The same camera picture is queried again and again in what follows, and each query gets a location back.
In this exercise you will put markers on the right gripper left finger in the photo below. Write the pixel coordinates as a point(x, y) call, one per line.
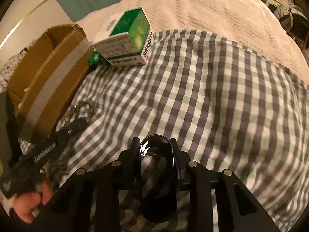
point(70, 208)

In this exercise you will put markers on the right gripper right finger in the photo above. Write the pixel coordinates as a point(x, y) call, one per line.
point(218, 194)

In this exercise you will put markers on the person left hand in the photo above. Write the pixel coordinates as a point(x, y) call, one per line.
point(25, 203)

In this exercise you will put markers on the brown cardboard box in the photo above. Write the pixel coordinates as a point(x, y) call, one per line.
point(47, 78)

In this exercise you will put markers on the floral black white fabric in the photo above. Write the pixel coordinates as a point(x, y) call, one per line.
point(8, 69)

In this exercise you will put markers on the checkered grey white cloth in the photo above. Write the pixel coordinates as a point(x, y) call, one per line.
point(225, 104)

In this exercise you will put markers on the green snack packet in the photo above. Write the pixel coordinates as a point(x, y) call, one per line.
point(95, 59)

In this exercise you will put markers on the green white medicine box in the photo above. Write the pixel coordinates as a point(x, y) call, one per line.
point(126, 39)

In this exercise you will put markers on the cream quilted bed cover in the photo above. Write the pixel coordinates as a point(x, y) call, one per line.
point(247, 22)

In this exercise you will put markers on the chair with dark clothes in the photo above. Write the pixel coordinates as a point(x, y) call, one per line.
point(295, 24)

